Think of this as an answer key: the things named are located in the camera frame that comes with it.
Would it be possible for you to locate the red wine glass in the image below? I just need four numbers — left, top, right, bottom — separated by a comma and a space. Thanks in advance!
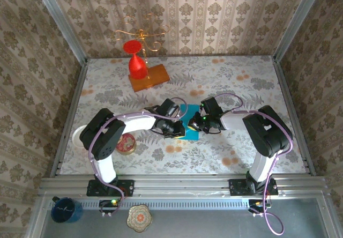
122, 40, 148, 79

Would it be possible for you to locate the dark blue mug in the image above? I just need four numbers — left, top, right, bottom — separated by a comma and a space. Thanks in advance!
51, 196, 84, 224

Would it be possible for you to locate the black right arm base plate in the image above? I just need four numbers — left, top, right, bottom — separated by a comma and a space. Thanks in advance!
229, 177, 279, 197

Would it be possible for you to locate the white bowl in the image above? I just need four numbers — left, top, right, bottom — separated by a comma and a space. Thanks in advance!
72, 127, 93, 149

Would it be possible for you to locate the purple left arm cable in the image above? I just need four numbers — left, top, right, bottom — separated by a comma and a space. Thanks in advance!
87, 96, 188, 219

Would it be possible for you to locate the floral table cover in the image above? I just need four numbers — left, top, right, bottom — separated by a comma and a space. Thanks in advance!
59, 55, 308, 175

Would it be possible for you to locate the aluminium table side rail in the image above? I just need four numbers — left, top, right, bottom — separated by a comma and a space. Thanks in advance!
272, 57, 317, 176
50, 58, 89, 177

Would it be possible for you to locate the round red floral tin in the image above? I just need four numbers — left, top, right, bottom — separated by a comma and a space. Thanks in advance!
115, 133, 137, 156

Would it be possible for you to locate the gold wire glass rack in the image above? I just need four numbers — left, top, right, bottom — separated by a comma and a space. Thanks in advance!
115, 13, 171, 79

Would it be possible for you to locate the aluminium front rail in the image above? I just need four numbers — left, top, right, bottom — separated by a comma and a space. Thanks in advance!
39, 175, 330, 198

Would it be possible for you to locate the orange wooden rack base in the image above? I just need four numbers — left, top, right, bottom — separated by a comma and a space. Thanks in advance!
128, 64, 172, 93

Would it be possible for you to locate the blue cloth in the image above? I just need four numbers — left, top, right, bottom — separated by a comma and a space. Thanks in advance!
178, 103, 201, 142

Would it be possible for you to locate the small black connector board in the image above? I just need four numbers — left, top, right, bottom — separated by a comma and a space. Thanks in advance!
99, 199, 121, 217
248, 199, 272, 217

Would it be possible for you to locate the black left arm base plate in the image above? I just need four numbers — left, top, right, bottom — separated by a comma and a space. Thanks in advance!
86, 178, 135, 197

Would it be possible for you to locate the aluminium corner post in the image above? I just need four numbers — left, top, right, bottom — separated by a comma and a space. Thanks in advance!
273, 0, 329, 62
31, 0, 88, 64

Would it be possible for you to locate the grey metal shelf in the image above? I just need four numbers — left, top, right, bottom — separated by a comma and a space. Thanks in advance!
26, 195, 341, 238

